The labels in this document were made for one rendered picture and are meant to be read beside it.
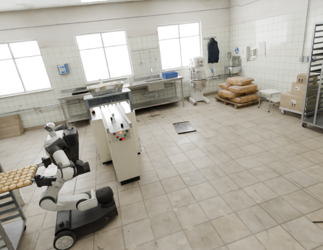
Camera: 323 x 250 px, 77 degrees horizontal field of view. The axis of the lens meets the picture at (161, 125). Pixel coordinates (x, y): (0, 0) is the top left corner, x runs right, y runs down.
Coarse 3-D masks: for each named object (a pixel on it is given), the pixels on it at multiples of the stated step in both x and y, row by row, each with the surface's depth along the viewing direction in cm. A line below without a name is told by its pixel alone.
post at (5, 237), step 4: (0, 224) 179; (0, 228) 178; (0, 232) 179; (4, 232) 182; (4, 236) 181; (4, 240) 182; (8, 240) 185; (8, 244) 185; (8, 248) 186; (12, 248) 188
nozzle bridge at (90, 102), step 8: (88, 96) 320; (96, 96) 312; (104, 96) 310; (112, 96) 322; (120, 96) 327; (128, 96) 327; (88, 104) 305; (96, 104) 317; (104, 104) 317; (88, 112) 319
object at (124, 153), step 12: (108, 120) 305; (120, 120) 298; (132, 132) 269; (108, 144) 303; (120, 144) 268; (132, 144) 274; (120, 156) 273; (132, 156) 279; (120, 168) 278; (132, 168) 285; (120, 180) 284; (132, 180) 294
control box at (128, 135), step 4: (124, 128) 263; (128, 128) 262; (112, 132) 256; (116, 132) 258; (124, 132) 262; (128, 132) 264; (112, 136) 258; (116, 136) 260; (120, 136) 262; (124, 136) 263; (128, 136) 265; (112, 140) 260; (116, 140) 261; (120, 140) 263
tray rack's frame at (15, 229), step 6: (12, 222) 227; (18, 222) 226; (24, 222) 225; (6, 228) 220; (12, 228) 219; (18, 228) 218; (12, 234) 211; (18, 234) 210; (12, 240) 204; (18, 240) 203; (18, 246) 199
